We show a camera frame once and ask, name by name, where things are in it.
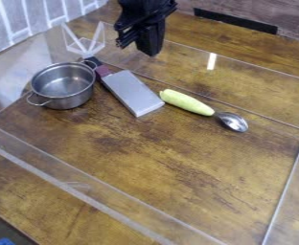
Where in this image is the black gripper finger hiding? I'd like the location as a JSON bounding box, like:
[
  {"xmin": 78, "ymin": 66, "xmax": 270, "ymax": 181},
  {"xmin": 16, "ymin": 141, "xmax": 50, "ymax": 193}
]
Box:
[{"xmin": 135, "ymin": 20, "xmax": 164, "ymax": 56}]

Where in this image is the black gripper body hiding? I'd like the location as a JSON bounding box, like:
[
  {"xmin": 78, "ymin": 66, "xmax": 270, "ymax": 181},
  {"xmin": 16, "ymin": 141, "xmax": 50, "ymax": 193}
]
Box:
[{"xmin": 113, "ymin": 0, "xmax": 177, "ymax": 49}]

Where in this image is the grey sharpening stone block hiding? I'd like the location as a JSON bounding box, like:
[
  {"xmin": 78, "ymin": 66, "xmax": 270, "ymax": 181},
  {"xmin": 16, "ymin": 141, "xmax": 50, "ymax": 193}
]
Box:
[{"xmin": 96, "ymin": 65, "xmax": 164, "ymax": 117}]

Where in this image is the yellow handled metal spoon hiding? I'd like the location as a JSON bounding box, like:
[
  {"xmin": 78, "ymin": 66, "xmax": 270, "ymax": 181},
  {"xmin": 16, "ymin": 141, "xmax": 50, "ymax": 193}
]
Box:
[{"xmin": 160, "ymin": 89, "xmax": 250, "ymax": 132}]

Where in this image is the silver metal pot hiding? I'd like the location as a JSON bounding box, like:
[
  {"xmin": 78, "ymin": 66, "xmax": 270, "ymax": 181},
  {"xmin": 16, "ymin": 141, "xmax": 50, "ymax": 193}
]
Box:
[{"xmin": 26, "ymin": 62, "xmax": 96, "ymax": 110}]

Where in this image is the black bar on table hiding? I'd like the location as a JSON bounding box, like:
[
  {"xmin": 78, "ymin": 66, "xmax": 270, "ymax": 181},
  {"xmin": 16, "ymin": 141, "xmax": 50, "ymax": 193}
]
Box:
[{"xmin": 193, "ymin": 8, "xmax": 278, "ymax": 34}]

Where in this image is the blue object at corner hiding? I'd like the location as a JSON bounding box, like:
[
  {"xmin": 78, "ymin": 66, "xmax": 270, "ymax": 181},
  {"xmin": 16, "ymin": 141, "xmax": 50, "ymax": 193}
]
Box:
[{"xmin": 0, "ymin": 237, "xmax": 14, "ymax": 245}]

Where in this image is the clear acrylic corner bracket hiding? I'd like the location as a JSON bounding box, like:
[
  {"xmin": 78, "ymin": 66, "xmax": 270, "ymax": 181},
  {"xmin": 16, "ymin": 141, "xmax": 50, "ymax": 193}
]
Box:
[{"xmin": 61, "ymin": 22, "xmax": 105, "ymax": 58}]

